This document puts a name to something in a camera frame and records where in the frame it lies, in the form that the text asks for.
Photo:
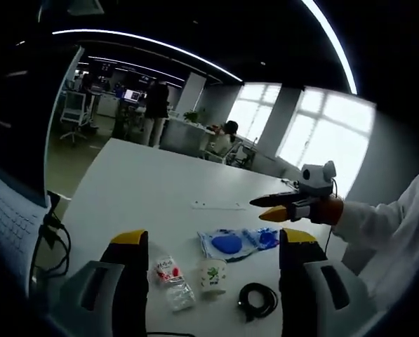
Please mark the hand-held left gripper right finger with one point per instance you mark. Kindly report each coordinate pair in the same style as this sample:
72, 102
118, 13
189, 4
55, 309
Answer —
297, 288

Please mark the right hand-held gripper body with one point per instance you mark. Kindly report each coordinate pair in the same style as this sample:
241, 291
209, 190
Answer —
314, 179

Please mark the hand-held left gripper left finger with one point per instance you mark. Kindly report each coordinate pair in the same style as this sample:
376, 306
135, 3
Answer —
128, 288

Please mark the small blue plastic package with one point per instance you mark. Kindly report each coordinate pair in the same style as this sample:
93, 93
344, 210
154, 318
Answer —
267, 238

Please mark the clear plastic water bottle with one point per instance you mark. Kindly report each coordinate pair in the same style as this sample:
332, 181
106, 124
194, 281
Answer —
174, 284

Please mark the package with blue oval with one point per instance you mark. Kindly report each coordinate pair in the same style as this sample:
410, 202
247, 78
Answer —
226, 244

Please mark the white paper cup green print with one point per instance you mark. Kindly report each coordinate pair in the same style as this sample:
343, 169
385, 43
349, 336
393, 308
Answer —
212, 277

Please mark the person's right hand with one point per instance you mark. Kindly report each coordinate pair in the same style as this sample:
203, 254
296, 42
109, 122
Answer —
330, 210

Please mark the cluster of small objects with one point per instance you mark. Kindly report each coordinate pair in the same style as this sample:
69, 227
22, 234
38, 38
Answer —
290, 182

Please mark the wide window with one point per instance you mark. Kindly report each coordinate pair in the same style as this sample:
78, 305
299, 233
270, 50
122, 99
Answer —
332, 140

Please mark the grey office chair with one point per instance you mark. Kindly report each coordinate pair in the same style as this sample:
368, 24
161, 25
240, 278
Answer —
242, 156

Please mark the narrow window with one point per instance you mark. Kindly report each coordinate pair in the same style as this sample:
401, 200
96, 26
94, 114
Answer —
254, 109

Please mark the white table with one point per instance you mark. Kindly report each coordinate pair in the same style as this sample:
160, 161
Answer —
142, 189

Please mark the white desk partition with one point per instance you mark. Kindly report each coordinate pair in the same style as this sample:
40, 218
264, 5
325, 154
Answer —
181, 137

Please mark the green potted plant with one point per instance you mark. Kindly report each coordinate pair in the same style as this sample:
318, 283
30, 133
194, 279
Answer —
193, 116

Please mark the white laptop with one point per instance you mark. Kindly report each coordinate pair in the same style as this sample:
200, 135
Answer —
9, 224

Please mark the short ceiling light strip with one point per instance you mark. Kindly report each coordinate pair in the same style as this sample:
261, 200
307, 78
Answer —
335, 38

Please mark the lit computer monitor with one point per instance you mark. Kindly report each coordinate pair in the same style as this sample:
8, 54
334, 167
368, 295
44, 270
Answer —
131, 94

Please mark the white office chair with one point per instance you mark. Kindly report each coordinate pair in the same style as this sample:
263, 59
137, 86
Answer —
74, 109

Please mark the long ceiling light strip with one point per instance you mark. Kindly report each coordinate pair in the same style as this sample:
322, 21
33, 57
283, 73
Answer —
142, 38

